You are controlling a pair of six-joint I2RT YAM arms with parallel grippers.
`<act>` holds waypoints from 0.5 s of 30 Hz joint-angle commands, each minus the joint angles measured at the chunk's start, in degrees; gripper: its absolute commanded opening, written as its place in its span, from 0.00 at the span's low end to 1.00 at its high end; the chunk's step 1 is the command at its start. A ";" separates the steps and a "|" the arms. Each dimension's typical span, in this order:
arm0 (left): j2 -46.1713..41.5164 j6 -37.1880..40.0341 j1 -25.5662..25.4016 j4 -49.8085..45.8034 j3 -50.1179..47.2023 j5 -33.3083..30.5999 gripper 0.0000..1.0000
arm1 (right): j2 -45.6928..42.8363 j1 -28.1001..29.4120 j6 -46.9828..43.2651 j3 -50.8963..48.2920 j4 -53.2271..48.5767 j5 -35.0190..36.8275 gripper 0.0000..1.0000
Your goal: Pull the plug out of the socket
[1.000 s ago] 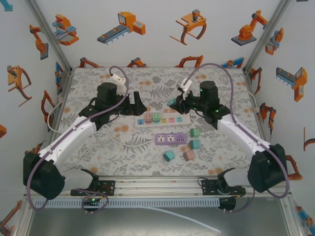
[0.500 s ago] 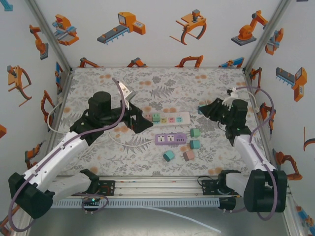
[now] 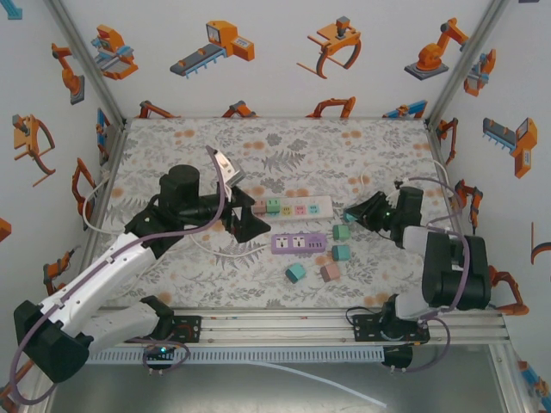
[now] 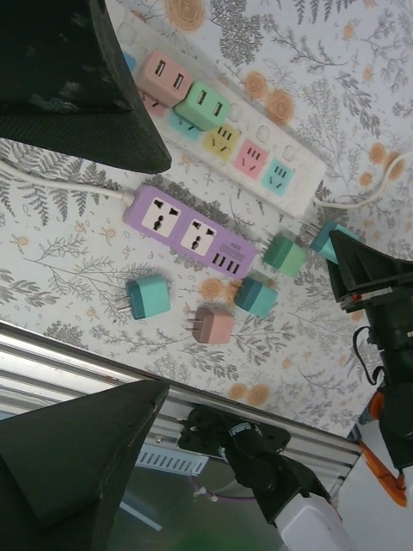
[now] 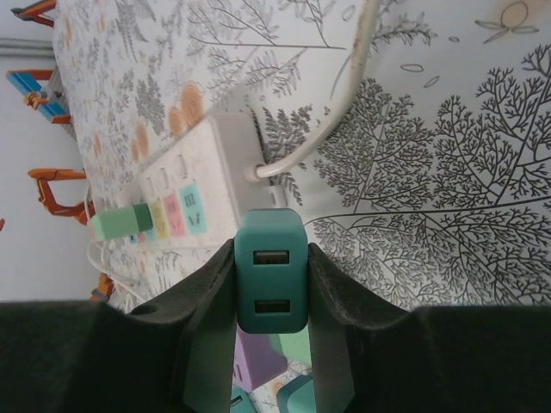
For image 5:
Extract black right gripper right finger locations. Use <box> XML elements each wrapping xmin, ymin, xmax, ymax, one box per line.
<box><xmin>307</xmin><ymin>243</ymin><xmax>412</xmax><ymax>413</ymax></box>

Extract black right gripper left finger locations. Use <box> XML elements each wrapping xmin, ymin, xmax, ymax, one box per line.
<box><xmin>128</xmin><ymin>240</ymin><xmax>238</xmax><ymax>413</ymax></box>

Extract teal USB plug adapter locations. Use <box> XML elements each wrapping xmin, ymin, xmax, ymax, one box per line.
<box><xmin>233</xmin><ymin>207</ymin><xmax>311</xmax><ymax>336</ymax></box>

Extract mint green plug adapter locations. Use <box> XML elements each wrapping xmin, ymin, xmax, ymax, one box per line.
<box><xmin>89</xmin><ymin>203</ymin><xmax>155</xmax><ymax>243</ymax></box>
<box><xmin>267</xmin><ymin>331</ymin><xmax>313</xmax><ymax>378</ymax></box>

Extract purple power strip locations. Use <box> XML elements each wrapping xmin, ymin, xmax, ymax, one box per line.
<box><xmin>233</xmin><ymin>330</ymin><xmax>288</xmax><ymax>393</ymax></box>

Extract floral table cloth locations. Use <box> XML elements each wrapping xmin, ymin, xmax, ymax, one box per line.
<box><xmin>51</xmin><ymin>0</ymin><xmax>551</xmax><ymax>413</ymax></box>

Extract white power strip pastel sockets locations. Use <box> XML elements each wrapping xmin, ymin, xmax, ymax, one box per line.
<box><xmin>139</xmin><ymin>112</ymin><xmax>288</xmax><ymax>250</ymax></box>

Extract white power strip cable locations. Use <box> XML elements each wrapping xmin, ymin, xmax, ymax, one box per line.
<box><xmin>245</xmin><ymin>0</ymin><xmax>380</xmax><ymax>184</ymax></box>

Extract aluminium frame post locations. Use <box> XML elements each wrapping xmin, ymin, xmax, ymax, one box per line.
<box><xmin>0</xmin><ymin>37</ymin><xmax>55</xmax><ymax>58</ymax></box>

